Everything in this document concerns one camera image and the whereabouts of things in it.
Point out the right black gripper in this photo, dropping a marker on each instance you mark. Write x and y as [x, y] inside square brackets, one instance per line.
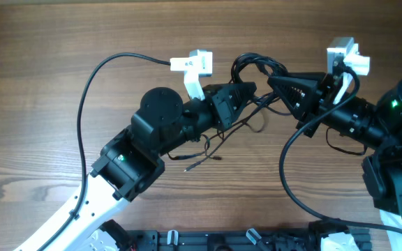
[299, 102]

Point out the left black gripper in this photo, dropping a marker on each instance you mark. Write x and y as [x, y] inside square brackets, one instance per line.
[225, 112]

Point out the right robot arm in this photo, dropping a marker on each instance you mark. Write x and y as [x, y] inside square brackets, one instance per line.
[377, 126]

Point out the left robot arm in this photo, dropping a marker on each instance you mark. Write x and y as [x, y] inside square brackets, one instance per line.
[130, 162]

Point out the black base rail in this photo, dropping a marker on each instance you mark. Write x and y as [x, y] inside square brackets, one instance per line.
[318, 235]

